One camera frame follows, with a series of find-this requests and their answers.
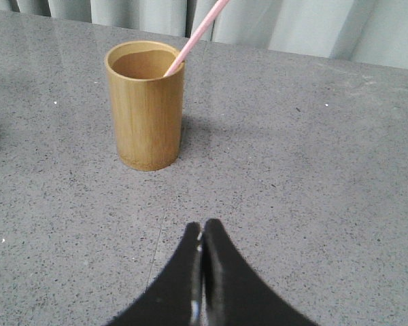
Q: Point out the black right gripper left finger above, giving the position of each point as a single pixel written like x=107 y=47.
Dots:
x=175 y=295

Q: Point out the grey pleated curtain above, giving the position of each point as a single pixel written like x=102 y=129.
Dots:
x=374 y=32

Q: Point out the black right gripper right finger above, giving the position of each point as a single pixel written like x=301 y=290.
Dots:
x=235 y=294

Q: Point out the bamboo cylinder holder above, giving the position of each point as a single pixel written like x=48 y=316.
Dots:
x=146 y=103

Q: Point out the pink chopstick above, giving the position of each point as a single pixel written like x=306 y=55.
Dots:
x=195 y=37

